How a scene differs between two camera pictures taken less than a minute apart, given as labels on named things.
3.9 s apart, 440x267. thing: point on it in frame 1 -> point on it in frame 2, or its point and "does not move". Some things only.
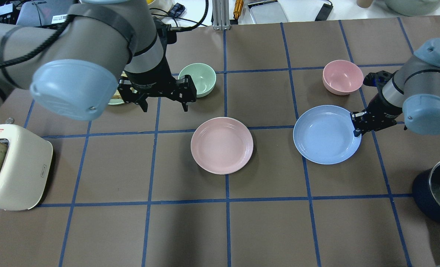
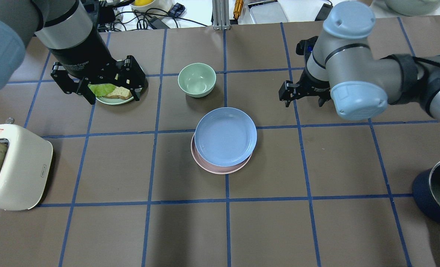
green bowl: (203, 76) does not move
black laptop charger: (324, 12) does not move
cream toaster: (26, 170) does not move
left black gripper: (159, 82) -> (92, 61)
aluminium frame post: (220, 13) does not move
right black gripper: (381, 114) -> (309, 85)
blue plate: (324, 134) -> (225, 136)
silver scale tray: (271, 12) does not move
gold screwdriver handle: (238, 8) does not move
